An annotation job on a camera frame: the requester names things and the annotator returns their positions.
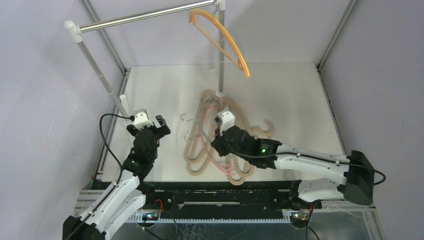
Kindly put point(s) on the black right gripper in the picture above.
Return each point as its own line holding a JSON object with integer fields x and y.
{"x": 222, "y": 143}

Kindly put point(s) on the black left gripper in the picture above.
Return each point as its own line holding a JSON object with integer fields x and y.
{"x": 161, "y": 131}

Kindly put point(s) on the orange wire hanger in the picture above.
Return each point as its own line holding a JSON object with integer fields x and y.
{"x": 240, "y": 63}

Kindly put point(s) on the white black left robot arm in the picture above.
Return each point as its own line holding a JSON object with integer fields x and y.
{"x": 128, "y": 192}

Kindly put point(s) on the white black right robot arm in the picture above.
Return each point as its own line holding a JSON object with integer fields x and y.
{"x": 350, "y": 177}

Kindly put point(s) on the beige wooden hanger right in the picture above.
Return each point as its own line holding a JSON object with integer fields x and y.
{"x": 257, "y": 131}

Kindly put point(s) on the beige wooden hanger outer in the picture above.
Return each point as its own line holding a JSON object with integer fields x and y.
{"x": 195, "y": 162}

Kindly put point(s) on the silver hanging rod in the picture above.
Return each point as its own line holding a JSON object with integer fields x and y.
{"x": 145, "y": 15}

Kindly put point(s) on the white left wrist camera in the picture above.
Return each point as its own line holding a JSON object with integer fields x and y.
{"x": 141, "y": 119}

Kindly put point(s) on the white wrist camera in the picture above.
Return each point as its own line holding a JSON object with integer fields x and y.
{"x": 141, "y": 119}
{"x": 226, "y": 119}

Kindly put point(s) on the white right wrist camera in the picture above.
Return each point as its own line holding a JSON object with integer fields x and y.
{"x": 226, "y": 119}

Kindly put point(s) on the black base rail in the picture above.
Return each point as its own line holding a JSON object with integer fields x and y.
{"x": 217, "y": 185}

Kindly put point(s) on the aluminium frame rail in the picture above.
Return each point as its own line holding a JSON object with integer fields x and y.
{"x": 223, "y": 206}

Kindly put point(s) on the left rack post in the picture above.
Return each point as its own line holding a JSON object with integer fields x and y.
{"x": 76, "y": 35}

